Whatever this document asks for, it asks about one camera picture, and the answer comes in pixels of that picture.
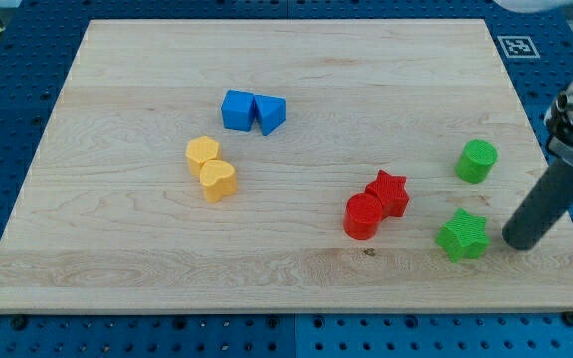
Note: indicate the green star block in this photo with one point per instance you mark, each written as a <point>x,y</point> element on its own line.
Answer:
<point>463,236</point>

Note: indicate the red star block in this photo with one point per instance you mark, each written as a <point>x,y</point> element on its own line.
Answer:
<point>391,193</point>

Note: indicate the yellow heart block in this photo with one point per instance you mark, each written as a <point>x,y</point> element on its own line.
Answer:
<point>218,179</point>

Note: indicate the blue triangular block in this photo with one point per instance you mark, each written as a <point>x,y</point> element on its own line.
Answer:
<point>271,112</point>

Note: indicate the red cylinder block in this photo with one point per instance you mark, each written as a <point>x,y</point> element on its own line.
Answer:
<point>363,214</point>

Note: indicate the blue cube block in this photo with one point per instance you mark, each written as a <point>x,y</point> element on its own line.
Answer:
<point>238,110</point>

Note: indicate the yellow pentagon block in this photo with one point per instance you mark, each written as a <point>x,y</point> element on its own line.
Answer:
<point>201,150</point>

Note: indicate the wooden board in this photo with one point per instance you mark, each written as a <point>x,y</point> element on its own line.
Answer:
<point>110,220</point>

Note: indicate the green cylinder block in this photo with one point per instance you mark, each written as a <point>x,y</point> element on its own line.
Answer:
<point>476,161</point>

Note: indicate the white fiducial marker tag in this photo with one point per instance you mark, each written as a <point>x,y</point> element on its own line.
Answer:
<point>518,47</point>

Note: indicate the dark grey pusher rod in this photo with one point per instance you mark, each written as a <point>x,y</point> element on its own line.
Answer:
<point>544,205</point>

